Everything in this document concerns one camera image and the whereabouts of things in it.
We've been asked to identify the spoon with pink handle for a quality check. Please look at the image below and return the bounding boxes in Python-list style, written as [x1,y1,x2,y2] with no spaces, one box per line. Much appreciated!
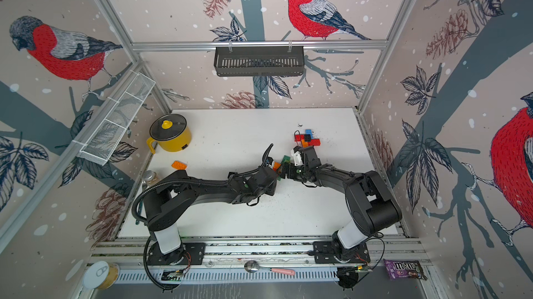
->
[244,260,296,276]

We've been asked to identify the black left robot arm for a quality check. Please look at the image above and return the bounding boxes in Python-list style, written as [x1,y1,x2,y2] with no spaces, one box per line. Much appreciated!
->
[130,145,278,292]

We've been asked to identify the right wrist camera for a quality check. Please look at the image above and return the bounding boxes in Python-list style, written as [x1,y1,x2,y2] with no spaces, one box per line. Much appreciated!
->
[291,149,303,167]

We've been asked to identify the white wire mesh shelf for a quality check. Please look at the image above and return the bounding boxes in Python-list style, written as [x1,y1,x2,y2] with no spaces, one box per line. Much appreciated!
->
[77,70,155,165]

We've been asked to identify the small glass spice jar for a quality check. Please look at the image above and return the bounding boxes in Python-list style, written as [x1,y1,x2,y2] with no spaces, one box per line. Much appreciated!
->
[142,170,160,187]

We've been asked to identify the black hanging wire basket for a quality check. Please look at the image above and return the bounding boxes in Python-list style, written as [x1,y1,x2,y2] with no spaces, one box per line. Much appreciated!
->
[214,46,305,77]

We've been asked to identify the yellow pot with black lid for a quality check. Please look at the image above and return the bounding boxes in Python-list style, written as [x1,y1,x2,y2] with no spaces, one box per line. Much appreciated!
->
[147,114,192,155]

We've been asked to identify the purple candy packet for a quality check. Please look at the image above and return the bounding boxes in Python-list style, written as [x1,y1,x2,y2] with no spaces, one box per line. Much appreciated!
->
[384,260,428,280]

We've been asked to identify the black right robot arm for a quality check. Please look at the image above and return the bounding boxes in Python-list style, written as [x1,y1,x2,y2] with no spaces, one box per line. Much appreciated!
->
[287,146,403,263]

